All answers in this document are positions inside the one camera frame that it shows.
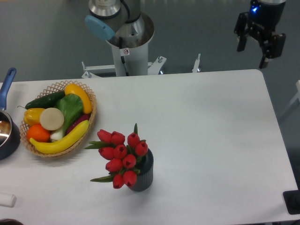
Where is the green cucumber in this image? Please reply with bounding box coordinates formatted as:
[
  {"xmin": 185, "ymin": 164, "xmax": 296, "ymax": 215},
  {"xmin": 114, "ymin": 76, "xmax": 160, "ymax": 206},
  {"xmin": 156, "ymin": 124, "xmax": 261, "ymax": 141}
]
[{"xmin": 18, "ymin": 91, "xmax": 65, "ymax": 110}]

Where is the blue handled saucepan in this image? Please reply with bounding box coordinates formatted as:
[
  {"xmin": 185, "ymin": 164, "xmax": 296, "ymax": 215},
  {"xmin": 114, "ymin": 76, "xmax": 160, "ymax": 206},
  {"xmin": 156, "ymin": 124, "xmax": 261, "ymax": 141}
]
[{"xmin": 0, "ymin": 67, "xmax": 20, "ymax": 160}]

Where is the white metal base frame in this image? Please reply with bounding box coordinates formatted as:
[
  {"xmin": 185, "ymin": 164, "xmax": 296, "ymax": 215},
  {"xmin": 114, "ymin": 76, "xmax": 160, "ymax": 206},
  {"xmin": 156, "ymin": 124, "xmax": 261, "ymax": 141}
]
[{"xmin": 82, "ymin": 53, "xmax": 201, "ymax": 79}]

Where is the beige round disc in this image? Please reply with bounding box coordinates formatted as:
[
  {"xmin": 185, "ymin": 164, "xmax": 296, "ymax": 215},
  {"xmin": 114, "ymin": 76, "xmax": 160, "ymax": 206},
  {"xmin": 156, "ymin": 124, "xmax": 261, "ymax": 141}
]
[{"xmin": 39, "ymin": 108, "xmax": 64, "ymax": 131}]

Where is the white cylinder object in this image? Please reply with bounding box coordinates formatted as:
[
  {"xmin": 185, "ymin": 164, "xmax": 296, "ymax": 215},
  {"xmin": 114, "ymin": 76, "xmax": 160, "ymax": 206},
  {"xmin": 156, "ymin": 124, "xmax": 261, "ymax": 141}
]
[{"xmin": 0, "ymin": 192, "xmax": 17, "ymax": 208}]

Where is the dark ribbed vase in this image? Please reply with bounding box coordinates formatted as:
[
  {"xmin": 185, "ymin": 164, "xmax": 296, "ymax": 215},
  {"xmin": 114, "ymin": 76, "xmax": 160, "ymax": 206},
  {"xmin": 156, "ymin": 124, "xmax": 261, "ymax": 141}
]
[{"xmin": 129, "ymin": 149, "xmax": 154, "ymax": 192}]

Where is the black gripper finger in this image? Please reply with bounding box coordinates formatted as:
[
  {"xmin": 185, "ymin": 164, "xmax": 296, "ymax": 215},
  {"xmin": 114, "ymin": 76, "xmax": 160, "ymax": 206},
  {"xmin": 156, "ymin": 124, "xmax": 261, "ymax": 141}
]
[
  {"xmin": 234, "ymin": 12, "xmax": 249, "ymax": 52},
  {"xmin": 258, "ymin": 33, "xmax": 286, "ymax": 69}
]

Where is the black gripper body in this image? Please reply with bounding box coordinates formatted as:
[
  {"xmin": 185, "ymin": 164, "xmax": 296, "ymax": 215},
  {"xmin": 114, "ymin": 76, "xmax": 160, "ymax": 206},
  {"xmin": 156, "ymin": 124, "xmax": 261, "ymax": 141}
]
[{"xmin": 247, "ymin": 0, "xmax": 286, "ymax": 46}]

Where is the woven wicker basket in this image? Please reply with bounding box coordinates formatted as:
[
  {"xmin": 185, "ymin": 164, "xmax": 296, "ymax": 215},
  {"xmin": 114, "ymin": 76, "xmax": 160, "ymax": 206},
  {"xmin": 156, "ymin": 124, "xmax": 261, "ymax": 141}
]
[{"xmin": 20, "ymin": 81, "xmax": 97, "ymax": 157}]

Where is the black device at edge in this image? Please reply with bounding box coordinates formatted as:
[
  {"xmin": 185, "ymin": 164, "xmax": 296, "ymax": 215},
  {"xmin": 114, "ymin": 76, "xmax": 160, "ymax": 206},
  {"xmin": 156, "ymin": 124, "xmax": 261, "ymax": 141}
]
[{"xmin": 283, "ymin": 190, "xmax": 300, "ymax": 215}]

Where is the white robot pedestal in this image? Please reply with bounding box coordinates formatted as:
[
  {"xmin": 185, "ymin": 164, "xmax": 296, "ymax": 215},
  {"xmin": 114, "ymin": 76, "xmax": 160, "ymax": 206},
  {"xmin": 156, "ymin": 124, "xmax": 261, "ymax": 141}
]
[{"xmin": 109, "ymin": 43, "xmax": 148, "ymax": 77}]

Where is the red tulip bouquet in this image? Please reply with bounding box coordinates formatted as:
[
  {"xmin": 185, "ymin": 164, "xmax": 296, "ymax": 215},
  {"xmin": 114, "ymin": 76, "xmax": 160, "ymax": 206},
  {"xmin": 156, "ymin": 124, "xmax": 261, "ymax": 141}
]
[{"xmin": 86, "ymin": 124, "xmax": 149, "ymax": 189}]

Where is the orange fruit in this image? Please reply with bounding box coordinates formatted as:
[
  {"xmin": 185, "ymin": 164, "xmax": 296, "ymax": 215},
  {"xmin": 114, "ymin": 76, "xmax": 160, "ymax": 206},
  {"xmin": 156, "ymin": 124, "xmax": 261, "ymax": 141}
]
[{"xmin": 26, "ymin": 124, "xmax": 50, "ymax": 143}]

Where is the yellow squash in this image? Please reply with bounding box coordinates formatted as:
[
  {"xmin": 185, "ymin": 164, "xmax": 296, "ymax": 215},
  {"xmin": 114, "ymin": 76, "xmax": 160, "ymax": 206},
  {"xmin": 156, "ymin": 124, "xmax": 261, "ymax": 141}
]
[{"xmin": 65, "ymin": 83, "xmax": 92, "ymax": 114}]

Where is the yellow bell pepper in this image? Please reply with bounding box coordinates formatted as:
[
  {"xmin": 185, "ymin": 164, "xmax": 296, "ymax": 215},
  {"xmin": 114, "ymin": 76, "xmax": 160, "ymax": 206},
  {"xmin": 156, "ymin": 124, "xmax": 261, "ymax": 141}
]
[{"xmin": 23, "ymin": 108, "xmax": 45, "ymax": 127}]

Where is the yellow banana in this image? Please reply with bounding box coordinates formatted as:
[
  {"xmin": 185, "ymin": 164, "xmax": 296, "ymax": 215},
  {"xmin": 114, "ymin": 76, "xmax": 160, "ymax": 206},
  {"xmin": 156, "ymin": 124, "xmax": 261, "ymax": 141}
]
[{"xmin": 30, "ymin": 120, "xmax": 90, "ymax": 154}]

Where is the purple eggplant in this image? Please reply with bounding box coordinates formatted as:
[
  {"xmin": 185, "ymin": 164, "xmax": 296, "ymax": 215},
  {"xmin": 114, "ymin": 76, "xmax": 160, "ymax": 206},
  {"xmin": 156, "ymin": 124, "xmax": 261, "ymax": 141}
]
[{"xmin": 66, "ymin": 114, "xmax": 90, "ymax": 135}]

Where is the dark hair of person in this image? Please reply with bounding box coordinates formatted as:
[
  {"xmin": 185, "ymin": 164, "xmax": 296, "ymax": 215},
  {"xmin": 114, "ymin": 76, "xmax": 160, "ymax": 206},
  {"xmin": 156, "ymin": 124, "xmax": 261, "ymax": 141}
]
[{"xmin": 0, "ymin": 218, "xmax": 23, "ymax": 225}]

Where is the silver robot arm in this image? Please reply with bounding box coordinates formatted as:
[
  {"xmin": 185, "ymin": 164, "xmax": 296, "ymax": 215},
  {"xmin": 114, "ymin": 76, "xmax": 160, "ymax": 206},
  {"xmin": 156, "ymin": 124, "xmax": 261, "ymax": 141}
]
[{"xmin": 85, "ymin": 0, "xmax": 286, "ymax": 68}]

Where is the green bok choy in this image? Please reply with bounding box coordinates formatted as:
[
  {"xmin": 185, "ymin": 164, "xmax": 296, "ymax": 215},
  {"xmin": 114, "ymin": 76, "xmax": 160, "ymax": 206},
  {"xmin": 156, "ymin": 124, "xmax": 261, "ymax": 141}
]
[{"xmin": 50, "ymin": 94, "xmax": 83, "ymax": 142}]

